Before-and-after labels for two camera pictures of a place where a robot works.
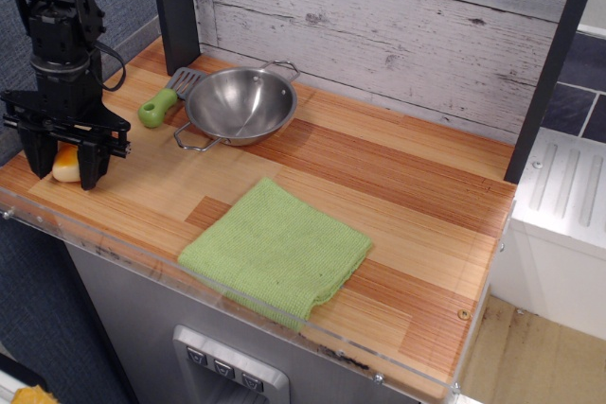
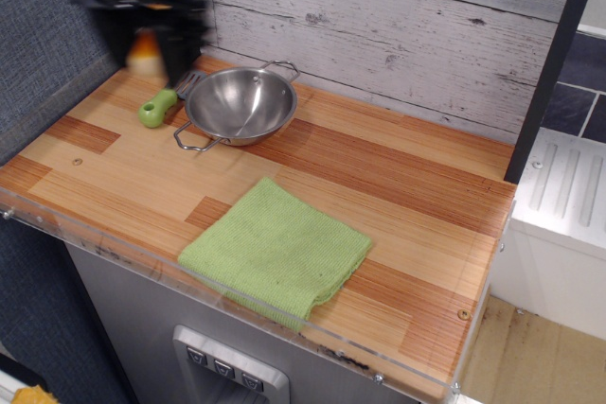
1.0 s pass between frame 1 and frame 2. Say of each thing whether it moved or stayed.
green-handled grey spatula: stayed
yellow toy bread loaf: moved
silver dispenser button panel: stayed
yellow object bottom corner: stayed
